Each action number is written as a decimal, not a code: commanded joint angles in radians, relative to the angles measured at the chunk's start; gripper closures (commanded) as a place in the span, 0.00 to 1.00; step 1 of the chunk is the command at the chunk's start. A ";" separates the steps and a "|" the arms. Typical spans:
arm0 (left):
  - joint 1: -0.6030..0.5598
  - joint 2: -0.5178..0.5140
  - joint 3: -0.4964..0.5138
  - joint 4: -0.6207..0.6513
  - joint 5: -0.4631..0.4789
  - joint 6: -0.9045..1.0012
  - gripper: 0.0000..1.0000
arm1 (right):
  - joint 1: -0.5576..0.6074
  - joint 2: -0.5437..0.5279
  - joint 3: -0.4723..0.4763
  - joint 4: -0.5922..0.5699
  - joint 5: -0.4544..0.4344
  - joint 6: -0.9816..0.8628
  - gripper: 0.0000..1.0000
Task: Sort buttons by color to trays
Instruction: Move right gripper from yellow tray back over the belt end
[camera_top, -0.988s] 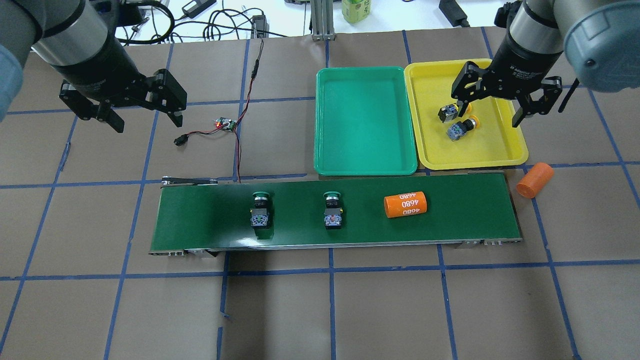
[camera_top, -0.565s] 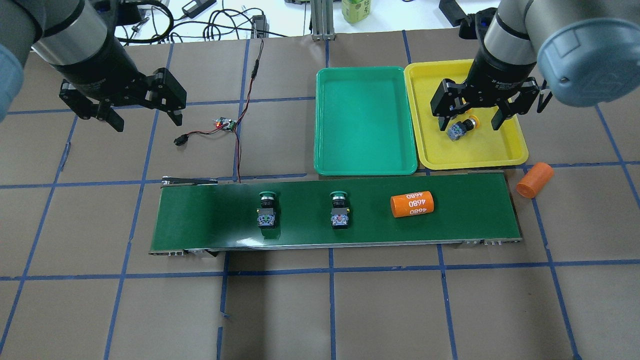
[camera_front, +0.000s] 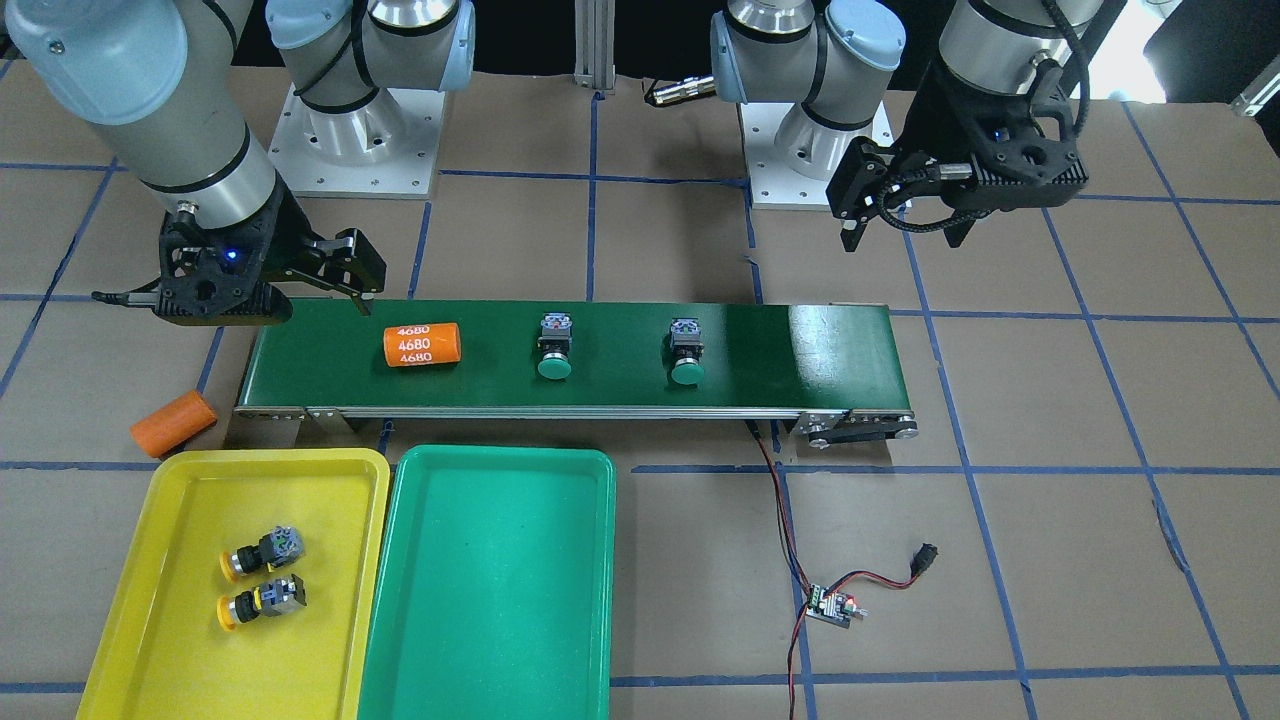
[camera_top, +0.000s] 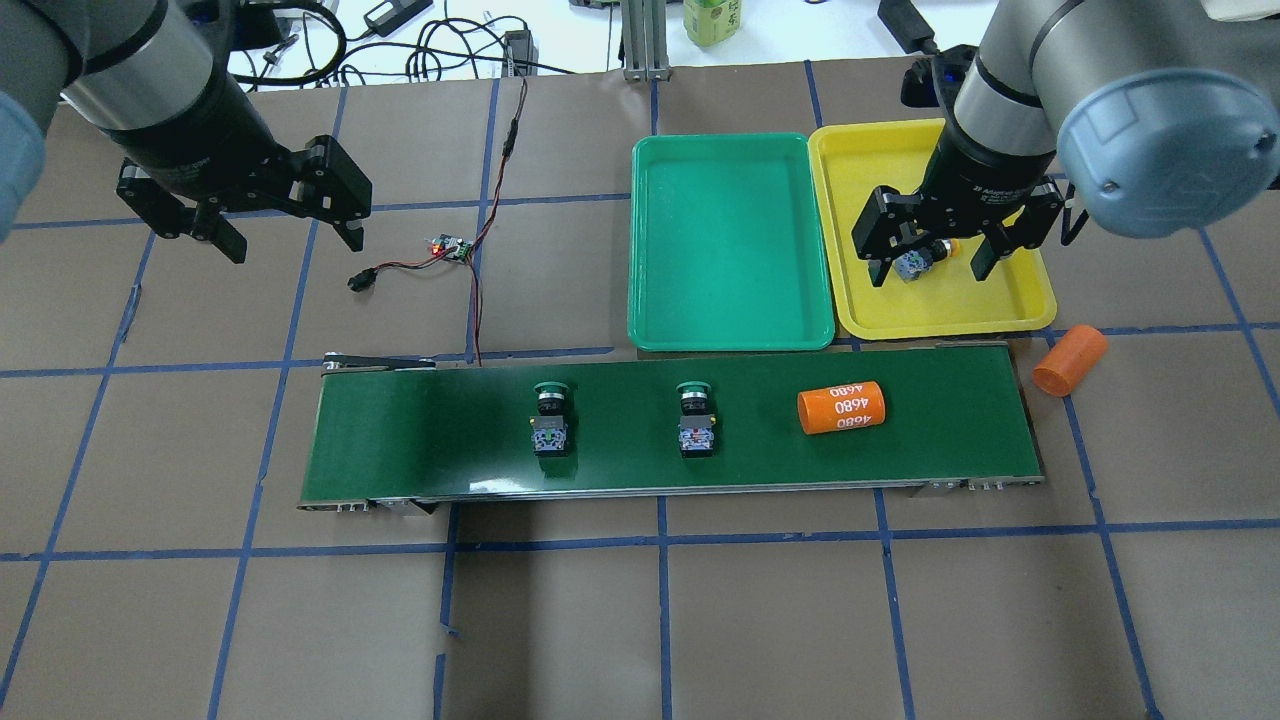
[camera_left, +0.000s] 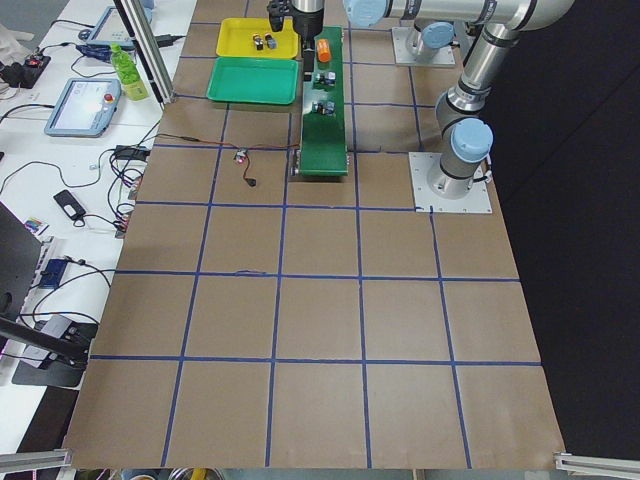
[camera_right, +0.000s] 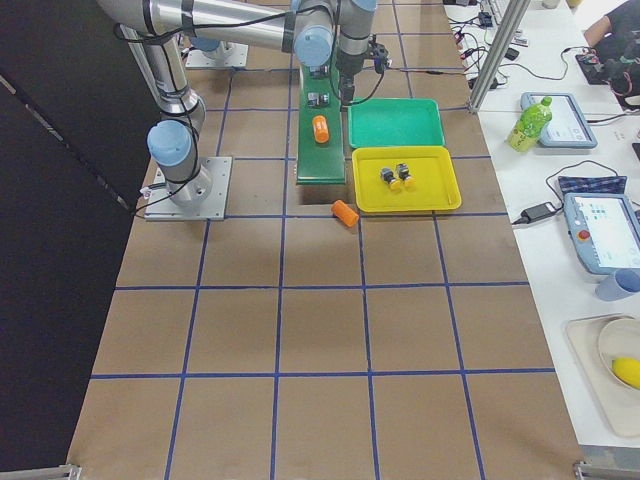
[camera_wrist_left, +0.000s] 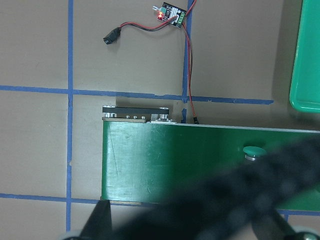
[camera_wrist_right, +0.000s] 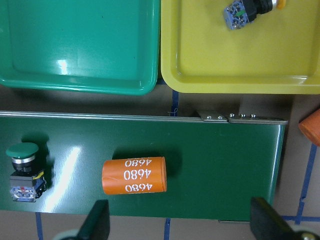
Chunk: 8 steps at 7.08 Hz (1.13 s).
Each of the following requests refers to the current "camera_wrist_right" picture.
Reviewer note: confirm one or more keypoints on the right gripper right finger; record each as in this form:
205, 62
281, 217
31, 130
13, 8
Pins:
267, 224

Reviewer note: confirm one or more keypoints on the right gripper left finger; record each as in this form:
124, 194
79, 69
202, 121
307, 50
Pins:
96, 226

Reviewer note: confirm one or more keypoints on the orange cylinder marked 4680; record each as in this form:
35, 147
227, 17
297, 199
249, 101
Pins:
134, 176

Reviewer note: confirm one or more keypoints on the green push button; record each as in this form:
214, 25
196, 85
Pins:
27, 182

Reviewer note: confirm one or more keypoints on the plain orange cylinder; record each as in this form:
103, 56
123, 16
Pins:
310, 127

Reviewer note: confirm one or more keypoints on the yellow push button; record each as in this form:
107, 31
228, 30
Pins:
243, 12

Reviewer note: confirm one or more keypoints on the green conveyor belt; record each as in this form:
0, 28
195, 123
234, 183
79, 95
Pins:
214, 167

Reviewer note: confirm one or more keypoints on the yellow plastic tray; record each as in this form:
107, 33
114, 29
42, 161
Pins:
279, 53

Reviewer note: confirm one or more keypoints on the green plastic tray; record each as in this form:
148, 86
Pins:
95, 46

